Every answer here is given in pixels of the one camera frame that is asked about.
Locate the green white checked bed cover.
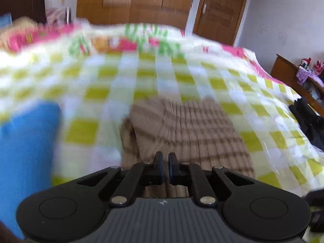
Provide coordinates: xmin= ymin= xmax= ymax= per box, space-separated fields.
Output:
xmin=0 ymin=48 xmax=324 ymax=243

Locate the beige brown-striped knit sweater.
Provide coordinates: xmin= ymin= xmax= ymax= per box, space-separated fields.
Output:
xmin=120 ymin=98 xmax=256 ymax=198

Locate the purple patterned cloth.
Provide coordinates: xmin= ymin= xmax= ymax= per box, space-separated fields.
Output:
xmin=296 ymin=66 xmax=313 ymax=85

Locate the dark wooden furniture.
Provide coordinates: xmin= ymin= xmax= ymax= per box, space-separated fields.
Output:
xmin=0 ymin=0 xmax=46 ymax=24

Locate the wooden door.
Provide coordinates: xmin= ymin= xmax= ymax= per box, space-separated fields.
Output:
xmin=194 ymin=0 xmax=252 ymax=46

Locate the blue garment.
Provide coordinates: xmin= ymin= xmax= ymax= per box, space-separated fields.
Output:
xmin=0 ymin=102 xmax=62 ymax=240

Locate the wooden headboard cabinet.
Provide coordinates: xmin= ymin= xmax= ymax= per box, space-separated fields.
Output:
xmin=270 ymin=54 xmax=324 ymax=117

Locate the wooden wardrobe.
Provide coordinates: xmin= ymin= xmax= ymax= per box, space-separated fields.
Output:
xmin=76 ymin=0 xmax=196 ymax=29

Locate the pink floral printed quilt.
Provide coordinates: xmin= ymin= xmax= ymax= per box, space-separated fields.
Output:
xmin=0 ymin=16 xmax=279 ymax=86

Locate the black clothes pile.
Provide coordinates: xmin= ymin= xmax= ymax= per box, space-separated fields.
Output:
xmin=289 ymin=97 xmax=324 ymax=153

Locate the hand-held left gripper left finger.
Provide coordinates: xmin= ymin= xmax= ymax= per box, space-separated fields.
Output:
xmin=76 ymin=151 xmax=164 ymax=207

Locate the pink striped cloth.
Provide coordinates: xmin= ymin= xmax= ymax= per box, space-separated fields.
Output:
xmin=45 ymin=7 xmax=70 ymax=27

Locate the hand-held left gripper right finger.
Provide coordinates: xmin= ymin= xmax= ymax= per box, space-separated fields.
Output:
xmin=168 ymin=152 xmax=256 ymax=207

